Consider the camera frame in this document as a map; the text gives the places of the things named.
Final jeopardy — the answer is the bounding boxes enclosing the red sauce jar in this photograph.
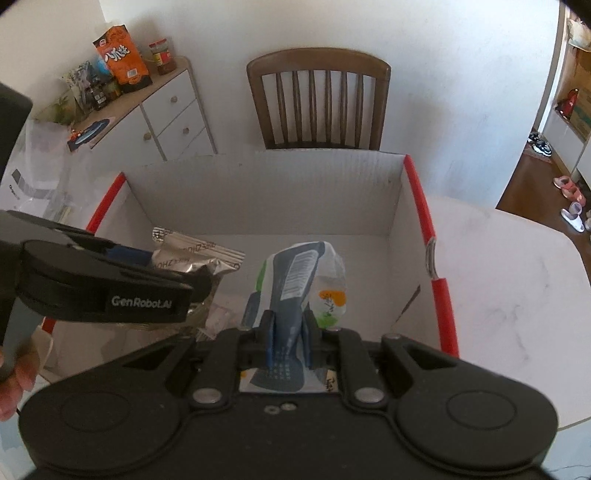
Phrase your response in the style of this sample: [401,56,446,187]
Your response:
[148,39,177,76]

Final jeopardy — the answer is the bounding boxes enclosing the pink and white small packet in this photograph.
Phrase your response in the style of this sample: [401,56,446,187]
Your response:
[208,305,242,341]

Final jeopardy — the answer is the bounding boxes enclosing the small green plant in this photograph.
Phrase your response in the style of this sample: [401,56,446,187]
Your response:
[34,88,77,126]

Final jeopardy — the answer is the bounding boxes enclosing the white slippers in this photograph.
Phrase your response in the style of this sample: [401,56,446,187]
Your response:
[560,202,591,233]

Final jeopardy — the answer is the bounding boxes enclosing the pink slippers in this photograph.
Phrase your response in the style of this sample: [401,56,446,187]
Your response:
[553,175,587,205]

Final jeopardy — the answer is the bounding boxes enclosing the brown wooden chair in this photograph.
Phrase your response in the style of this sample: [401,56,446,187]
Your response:
[246,47,392,151]

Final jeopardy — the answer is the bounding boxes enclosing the black and white sneakers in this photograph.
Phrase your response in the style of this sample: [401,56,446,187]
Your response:
[527,132,554,158]

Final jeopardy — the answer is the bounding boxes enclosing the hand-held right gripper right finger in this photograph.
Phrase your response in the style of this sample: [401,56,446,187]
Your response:
[301,314,460,411]

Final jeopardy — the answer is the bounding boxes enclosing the orange snack bag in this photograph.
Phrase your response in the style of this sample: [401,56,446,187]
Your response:
[93,25,153,94]

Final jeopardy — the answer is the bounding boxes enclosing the blue and white plastic packet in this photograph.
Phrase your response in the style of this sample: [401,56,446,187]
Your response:
[240,240,347,394]

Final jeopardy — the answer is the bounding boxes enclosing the red and white cardboard box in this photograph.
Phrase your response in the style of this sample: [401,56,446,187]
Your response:
[41,152,461,365]

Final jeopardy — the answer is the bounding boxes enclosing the person's left hand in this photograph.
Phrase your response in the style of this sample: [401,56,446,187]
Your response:
[0,344,41,422]

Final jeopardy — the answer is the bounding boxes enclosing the printed picture packet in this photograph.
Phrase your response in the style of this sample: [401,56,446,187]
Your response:
[60,60,101,114]

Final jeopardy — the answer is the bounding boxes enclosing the silver foil packet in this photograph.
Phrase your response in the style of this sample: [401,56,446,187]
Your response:
[150,226,246,330]

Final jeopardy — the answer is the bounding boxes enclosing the white drawer cabinet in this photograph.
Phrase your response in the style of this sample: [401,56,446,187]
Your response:
[68,56,218,162]

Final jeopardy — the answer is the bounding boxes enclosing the red bag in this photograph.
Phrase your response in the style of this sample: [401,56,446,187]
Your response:
[555,89,581,120]

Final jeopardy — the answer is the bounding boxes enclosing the brown cardboard carton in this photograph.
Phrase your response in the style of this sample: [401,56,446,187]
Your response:
[570,89,591,140]

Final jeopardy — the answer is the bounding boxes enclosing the clear plastic bag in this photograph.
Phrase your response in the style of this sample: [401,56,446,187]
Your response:
[0,117,100,223]

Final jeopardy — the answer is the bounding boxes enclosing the blue round dish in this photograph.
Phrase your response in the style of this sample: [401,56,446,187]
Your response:
[67,117,112,151]

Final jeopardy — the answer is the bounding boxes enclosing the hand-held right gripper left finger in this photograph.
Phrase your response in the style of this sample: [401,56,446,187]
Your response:
[122,311,278,411]

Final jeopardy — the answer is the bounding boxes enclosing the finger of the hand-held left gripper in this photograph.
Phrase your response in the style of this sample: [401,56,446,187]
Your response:
[97,255,214,302]
[7,209,154,267]

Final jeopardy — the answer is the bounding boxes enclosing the white marble desktop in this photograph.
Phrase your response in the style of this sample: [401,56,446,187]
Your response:
[0,194,585,433]

